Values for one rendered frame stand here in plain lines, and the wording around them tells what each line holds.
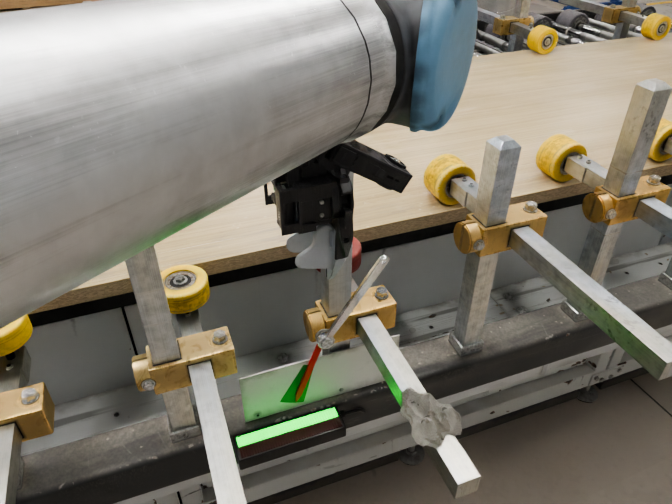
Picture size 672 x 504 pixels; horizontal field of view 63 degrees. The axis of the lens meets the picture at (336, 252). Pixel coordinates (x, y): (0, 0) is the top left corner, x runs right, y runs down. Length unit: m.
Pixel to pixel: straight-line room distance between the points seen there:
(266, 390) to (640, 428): 1.38
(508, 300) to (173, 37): 1.14
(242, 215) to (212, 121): 0.80
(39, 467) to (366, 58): 0.81
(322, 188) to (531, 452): 1.37
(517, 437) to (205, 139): 1.69
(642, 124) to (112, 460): 0.93
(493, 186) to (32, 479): 0.78
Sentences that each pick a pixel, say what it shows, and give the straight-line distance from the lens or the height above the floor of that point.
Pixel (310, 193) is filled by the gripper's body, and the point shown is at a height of 1.14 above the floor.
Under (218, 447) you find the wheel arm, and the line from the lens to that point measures 0.70.
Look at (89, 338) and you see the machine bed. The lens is 1.04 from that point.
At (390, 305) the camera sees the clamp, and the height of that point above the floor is 0.87.
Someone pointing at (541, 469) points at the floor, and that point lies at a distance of 1.78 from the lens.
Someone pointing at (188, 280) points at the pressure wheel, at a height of 0.90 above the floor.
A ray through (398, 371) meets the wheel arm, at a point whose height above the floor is 0.86.
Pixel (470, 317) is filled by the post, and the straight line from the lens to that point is 0.96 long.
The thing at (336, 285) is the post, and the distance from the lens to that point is 0.78.
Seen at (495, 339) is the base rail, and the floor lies 0.70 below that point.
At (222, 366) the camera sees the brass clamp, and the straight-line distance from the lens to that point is 0.80.
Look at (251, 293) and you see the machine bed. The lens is 1.02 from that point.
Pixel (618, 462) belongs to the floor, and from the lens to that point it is 1.88.
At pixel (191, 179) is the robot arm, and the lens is 0.19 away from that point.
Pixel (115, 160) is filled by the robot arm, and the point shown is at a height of 1.35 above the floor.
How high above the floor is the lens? 1.42
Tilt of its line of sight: 36 degrees down
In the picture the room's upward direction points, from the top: straight up
